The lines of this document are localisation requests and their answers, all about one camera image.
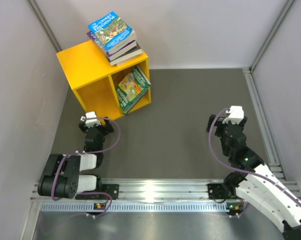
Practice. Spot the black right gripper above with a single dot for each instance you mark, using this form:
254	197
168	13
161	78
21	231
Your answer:
218	123

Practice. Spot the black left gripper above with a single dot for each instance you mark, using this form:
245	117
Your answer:
106	129

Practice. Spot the orange cartoon paperback book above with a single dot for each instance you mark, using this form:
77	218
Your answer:
145	97

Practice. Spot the dark green treehouse book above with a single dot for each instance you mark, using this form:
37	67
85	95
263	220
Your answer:
134	84

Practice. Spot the dark brown paperback book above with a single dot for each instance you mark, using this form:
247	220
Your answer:
134	52

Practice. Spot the purple 52-storey treehouse book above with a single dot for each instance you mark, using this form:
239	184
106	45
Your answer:
114	52

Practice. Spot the light blue 26-storey treehouse book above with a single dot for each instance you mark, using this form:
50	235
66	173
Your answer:
111	30

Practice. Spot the blue 91-storey treehouse book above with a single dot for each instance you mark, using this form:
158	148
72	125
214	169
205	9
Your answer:
139	104

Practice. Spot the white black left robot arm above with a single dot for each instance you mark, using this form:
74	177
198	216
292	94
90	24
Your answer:
62	178

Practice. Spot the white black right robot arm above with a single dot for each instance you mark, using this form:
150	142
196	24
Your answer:
252	180

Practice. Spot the yellow wooden cubby shelf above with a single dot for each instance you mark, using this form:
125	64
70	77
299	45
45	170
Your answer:
93	80

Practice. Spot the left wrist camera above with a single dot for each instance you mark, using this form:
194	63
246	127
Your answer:
90	119

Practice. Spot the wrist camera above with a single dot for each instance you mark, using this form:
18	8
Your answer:
235	114
90	119

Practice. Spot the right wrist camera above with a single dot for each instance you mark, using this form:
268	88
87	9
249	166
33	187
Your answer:
235	114

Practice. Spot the aluminium right side rail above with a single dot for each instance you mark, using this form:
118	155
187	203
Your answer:
269	142

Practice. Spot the aluminium mounting rail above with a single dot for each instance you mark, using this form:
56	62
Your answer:
146	195

